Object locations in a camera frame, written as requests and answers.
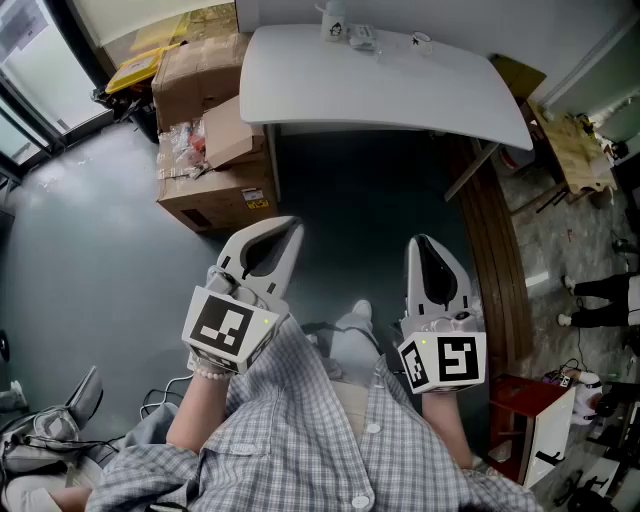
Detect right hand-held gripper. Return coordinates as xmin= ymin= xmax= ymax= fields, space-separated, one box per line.
xmin=396 ymin=234 xmax=488 ymax=396

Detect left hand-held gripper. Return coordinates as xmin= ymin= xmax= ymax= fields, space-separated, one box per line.
xmin=181 ymin=215 xmax=306 ymax=376

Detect person's left forearm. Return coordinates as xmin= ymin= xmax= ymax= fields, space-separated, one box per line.
xmin=165 ymin=372 xmax=237 ymax=455

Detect person's right forearm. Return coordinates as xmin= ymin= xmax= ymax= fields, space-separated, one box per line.
xmin=420 ymin=389 xmax=475 ymax=471

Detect dark wooden slat panel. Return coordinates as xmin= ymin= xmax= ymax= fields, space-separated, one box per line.
xmin=449 ymin=135 xmax=534 ymax=369

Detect cardboard box with yellow label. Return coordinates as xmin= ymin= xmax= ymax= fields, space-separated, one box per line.
xmin=155 ymin=149 xmax=279 ymax=235

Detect white table leg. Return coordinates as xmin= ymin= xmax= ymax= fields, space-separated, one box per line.
xmin=443 ymin=141 xmax=501 ymax=203
xmin=263 ymin=123 xmax=283 ymax=204

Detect grey trousers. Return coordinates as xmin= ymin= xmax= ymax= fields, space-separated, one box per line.
xmin=307 ymin=312 xmax=384 ymax=389

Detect open cardboard box flap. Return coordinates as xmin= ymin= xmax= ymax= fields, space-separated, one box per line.
xmin=201 ymin=94 xmax=267 ymax=172

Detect clear plastic bags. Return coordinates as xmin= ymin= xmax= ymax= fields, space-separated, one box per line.
xmin=156 ymin=118 xmax=209 ymax=182

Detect red cabinet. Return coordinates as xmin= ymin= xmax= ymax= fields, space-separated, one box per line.
xmin=487 ymin=374 xmax=571 ymax=484

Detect beige undershirt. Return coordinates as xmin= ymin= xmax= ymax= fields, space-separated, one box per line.
xmin=327 ymin=379 xmax=374 ymax=444

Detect white board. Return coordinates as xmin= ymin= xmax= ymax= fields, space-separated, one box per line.
xmin=522 ymin=385 xmax=577 ymax=490

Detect light wooden table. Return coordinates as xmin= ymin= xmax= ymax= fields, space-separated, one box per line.
xmin=528 ymin=99 xmax=620 ymax=197

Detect grey plaid shirt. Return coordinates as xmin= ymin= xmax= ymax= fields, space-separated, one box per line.
xmin=87 ymin=314 xmax=546 ymax=512

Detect brown cardboard sheet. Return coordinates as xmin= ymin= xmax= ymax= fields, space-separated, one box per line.
xmin=489 ymin=53 xmax=548 ymax=101

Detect yellow lidded storage bin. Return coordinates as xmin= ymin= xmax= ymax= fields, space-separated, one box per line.
xmin=102 ymin=42 xmax=189 ymax=144

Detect white wet wipes pack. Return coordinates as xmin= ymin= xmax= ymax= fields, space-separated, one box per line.
xmin=346 ymin=22 xmax=378 ymax=52

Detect white penguin thermos bottle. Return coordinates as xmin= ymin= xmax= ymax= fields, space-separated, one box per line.
xmin=320 ymin=0 xmax=349 ymax=43

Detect glass door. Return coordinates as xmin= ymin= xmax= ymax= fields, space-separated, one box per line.
xmin=0 ymin=0 xmax=119 ymax=176

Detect grey bag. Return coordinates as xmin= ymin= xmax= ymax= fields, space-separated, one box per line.
xmin=0 ymin=366 xmax=119 ymax=481

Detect pale bead bracelet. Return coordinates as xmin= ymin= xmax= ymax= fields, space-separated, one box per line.
xmin=191 ymin=360 xmax=233 ymax=382

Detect white cable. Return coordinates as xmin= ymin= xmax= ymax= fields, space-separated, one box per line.
xmin=138 ymin=373 xmax=196 ymax=421

